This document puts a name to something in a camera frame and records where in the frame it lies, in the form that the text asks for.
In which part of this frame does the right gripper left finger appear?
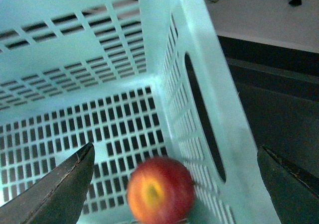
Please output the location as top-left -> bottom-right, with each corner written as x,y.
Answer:
0,142 -> 95,224

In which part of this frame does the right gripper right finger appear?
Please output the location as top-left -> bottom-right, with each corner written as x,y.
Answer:
257,145 -> 319,224

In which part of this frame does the red yellow apple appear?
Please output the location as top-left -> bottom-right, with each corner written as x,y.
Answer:
127,156 -> 195,224

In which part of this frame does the light blue plastic basket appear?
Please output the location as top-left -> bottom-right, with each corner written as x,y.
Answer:
0,0 -> 280,224

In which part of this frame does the black near produce tray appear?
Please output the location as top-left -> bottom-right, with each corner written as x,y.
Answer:
225,58 -> 319,224

